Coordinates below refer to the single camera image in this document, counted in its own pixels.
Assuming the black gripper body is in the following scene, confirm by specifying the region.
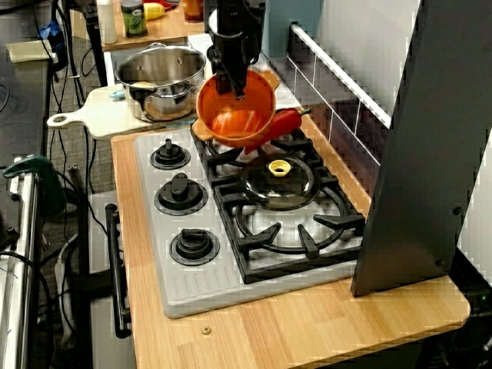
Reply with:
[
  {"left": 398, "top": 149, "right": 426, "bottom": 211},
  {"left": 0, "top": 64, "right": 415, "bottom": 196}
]
[{"left": 207, "top": 32, "right": 266, "bottom": 78}]

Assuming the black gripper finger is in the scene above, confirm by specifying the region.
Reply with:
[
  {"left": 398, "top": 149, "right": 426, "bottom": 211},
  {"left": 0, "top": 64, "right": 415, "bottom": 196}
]
[{"left": 214, "top": 71, "right": 248, "bottom": 101}]

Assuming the orange plastic toy pot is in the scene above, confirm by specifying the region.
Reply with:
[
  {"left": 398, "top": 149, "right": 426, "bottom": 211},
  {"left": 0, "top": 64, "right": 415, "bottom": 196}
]
[{"left": 191, "top": 68, "right": 281, "bottom": 149}]

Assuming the amber glass jar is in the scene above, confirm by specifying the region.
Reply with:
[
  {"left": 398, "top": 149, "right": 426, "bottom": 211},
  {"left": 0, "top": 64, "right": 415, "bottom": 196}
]
[{"left": 182, "top": 0, "right": 204, "bottom": 23}]

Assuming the teal box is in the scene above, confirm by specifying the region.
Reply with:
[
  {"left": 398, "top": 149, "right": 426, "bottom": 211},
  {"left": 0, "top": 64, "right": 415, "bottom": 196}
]
[{"left": 264, "top": 0, "right": 323, "bottom": 62}]

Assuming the red toy chili pepper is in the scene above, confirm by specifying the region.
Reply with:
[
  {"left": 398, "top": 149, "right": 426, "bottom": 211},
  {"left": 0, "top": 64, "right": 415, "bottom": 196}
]
[{"left": 244, "top": 107, "right": 312, "bottom": 155}]

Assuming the stainless steel pot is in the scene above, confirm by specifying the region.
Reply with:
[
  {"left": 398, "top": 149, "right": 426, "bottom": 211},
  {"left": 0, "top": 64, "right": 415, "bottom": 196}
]
[{"left": 115, "top": 42, "right": 208, "bottom": 123}]

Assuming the wooden side table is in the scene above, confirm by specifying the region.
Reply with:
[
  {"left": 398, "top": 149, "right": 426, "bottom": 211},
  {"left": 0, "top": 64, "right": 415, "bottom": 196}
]
[{"left": 71, "top": 0, "right": 204, "bottom": 53}]

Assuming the black stove grate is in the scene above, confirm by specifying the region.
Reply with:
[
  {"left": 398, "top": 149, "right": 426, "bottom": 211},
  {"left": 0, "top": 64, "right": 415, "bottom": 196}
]
[
  {"left": 190, "top": 125, "right": 327, "bottom": 193},
  {"left": 213, "top": 180, "right": 366, "bottom": 285}
]

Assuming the yellow toy bottle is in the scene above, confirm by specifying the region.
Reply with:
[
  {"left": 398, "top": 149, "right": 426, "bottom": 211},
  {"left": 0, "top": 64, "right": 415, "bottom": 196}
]
[{"left": 142, "top": 2, "right": 167, "bottom": 21}]

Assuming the black stove knob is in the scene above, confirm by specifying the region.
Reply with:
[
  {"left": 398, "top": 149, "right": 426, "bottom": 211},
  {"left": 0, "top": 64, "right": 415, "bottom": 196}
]
[
  {"left": 148, "top": 138, "right": 192, "bottom": 171},
  {"left": 153, "top": 172, "right": 210, "bottom": 216},
  {"left": 169, "top": 228, "right": 221, "bottom": 267}
]

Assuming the green labelled can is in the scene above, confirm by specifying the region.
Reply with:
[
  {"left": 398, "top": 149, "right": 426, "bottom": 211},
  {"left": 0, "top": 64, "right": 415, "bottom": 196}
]
[{"left": 120, "top": 0, "right": 149, "bottom": 38}]

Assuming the dark tile backsplash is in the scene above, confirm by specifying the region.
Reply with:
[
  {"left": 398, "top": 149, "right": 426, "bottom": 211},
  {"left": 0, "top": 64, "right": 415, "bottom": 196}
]
[{"left": 286, "top": 22, "right": 393, "bottom": 208}]

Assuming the glass lid with yellow knob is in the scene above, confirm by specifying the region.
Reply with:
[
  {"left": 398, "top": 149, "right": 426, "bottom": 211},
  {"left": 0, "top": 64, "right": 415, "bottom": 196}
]
[{"left": 236, "top": 155, "right": 322, "bottom": 211}]

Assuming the beige cutting board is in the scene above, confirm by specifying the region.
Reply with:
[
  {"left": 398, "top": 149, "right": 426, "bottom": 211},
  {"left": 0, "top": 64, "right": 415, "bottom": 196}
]
[{"left": 46, "top": 84, "right": 201, "bottom": 140}]

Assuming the white plastic bottle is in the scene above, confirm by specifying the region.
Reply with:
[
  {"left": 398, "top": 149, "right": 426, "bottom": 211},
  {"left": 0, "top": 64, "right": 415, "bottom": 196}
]
[{"left": 95, "top": 0, "right": 118, "bottom": 45}]

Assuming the grey toy stove plate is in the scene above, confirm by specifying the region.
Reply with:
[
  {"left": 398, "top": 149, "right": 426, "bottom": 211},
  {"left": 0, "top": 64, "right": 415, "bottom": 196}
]
[{"left": 133, "top": 126, "right": 364, "bottom": 319}]

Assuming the dark grey panel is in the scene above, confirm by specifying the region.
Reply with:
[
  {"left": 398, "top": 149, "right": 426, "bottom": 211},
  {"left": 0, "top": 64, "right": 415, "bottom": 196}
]
[{"left": 350, "top": 0, "right": 492, "bottom": 298}]

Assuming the white toy kitchen cabinet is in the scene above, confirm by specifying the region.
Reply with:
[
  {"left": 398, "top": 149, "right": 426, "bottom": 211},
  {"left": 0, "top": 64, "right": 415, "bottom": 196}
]
[{"left": 88, "top": 191, "right": 136, "bottom": 369}]

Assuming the black cable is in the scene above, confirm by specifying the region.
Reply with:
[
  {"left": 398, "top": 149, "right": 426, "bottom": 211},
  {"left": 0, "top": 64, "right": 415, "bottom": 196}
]
[{"left": 55, "top": 0, "right": 99, "bottom": 197}]

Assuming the black oven door handle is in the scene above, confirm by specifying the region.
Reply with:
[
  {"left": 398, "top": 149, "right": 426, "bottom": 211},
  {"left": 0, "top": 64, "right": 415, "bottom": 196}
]
[{"left": 105, "top": 203, "right": 133, "bottom": 339}]

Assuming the silver metal frame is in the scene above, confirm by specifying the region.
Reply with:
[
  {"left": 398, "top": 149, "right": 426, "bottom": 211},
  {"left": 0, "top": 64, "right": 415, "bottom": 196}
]
[{"left": 0, "top": 153, "right": 43, "bottom": 369}]

